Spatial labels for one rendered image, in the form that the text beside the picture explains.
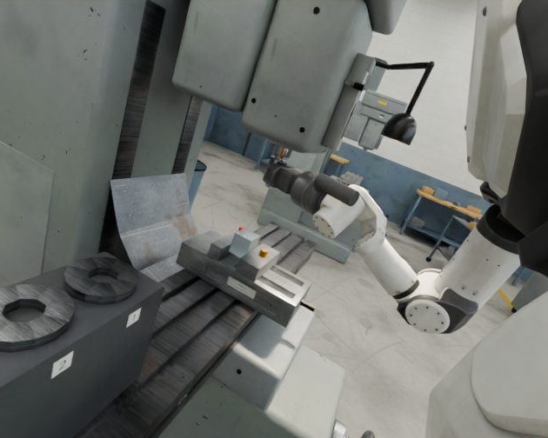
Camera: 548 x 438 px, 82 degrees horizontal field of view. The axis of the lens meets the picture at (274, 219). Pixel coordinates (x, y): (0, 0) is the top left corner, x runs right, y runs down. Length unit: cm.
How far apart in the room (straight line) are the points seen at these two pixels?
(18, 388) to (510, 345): 39
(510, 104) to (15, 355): 48
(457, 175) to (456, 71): 199
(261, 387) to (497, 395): 69
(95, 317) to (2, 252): 82
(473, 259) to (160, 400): 57
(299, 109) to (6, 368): 61
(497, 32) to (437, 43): 721
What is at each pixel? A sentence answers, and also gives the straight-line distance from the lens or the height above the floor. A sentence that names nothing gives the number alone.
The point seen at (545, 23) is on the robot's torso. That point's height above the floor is 150.
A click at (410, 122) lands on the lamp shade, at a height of 146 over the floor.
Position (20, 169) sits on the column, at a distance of 108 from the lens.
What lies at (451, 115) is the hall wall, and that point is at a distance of 737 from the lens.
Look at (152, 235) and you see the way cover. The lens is 102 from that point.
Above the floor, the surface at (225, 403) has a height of 65.
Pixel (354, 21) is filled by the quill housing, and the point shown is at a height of 158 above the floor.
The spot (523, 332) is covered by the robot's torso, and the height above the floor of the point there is 132.
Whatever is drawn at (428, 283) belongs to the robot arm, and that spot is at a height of 117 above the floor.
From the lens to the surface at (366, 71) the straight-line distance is 78.
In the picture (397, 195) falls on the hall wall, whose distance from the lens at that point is 732.
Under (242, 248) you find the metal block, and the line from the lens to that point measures 84.
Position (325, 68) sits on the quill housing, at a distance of 71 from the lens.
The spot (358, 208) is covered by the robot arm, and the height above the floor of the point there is 126.
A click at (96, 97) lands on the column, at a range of 85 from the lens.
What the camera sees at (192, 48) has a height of 144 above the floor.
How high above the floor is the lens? 139
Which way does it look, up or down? 19 degrees down
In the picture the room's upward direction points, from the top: 21 degrees clockwise
